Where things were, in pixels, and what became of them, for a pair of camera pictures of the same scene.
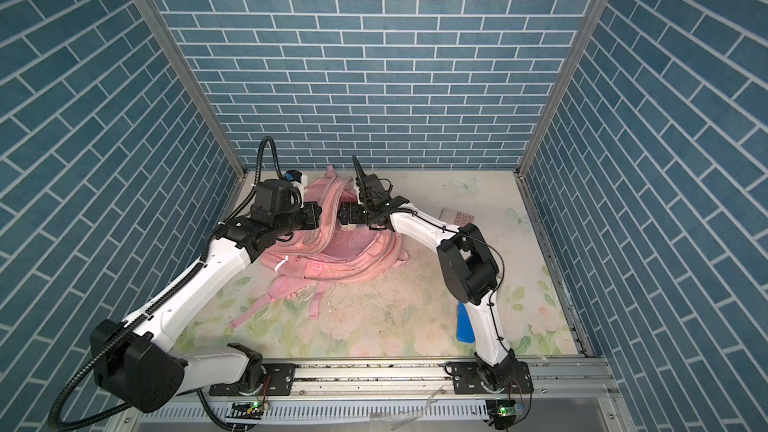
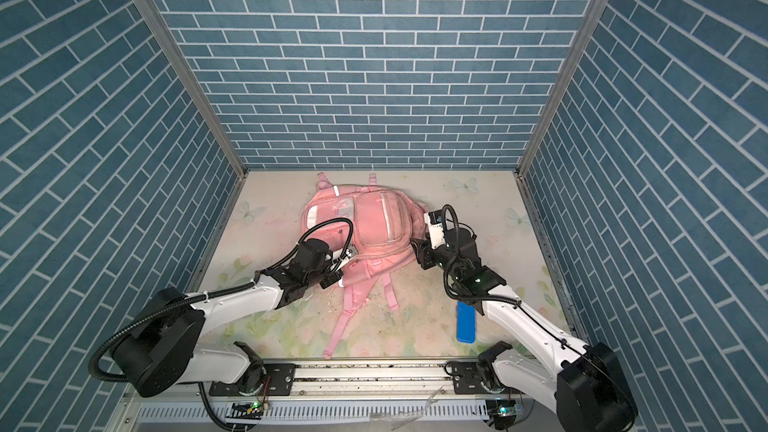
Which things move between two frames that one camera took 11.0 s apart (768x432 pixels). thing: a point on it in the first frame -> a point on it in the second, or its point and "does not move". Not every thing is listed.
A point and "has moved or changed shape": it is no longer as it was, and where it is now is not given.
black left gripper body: (295, 218) -> (324, 275)
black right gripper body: (357, 213) -> (439, 257)
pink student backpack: (327, 252) has moved or changed shape
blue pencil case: (464, 326) does not move
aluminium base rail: (392, 395) does not move
